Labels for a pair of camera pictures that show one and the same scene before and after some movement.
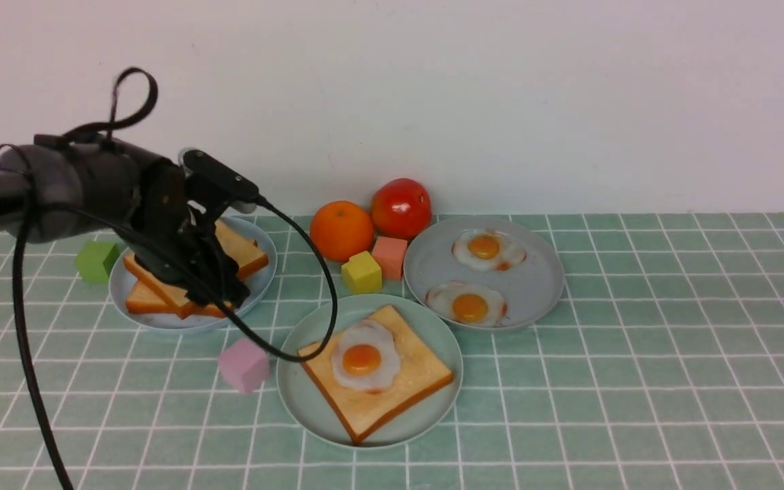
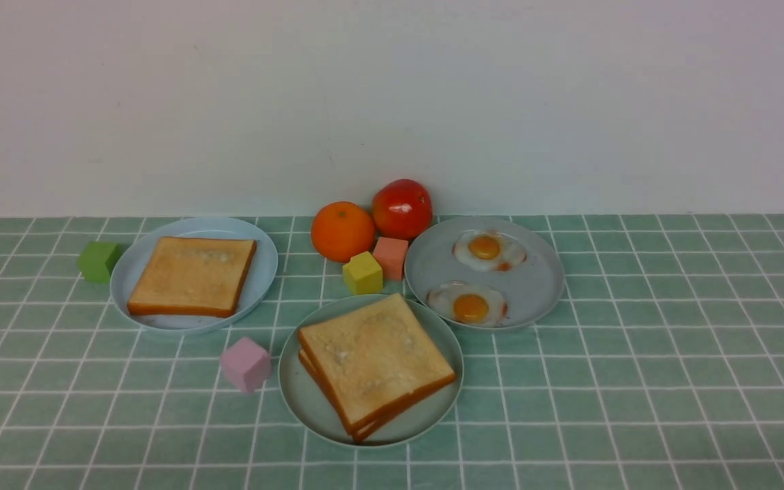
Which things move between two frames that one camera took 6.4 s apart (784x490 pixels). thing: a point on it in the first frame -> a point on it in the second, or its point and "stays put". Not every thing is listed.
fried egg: (485, 248) stays put
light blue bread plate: (122, 281) stays put
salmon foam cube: (390, 253) stays put
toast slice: (244, 250) -> (376, 361)
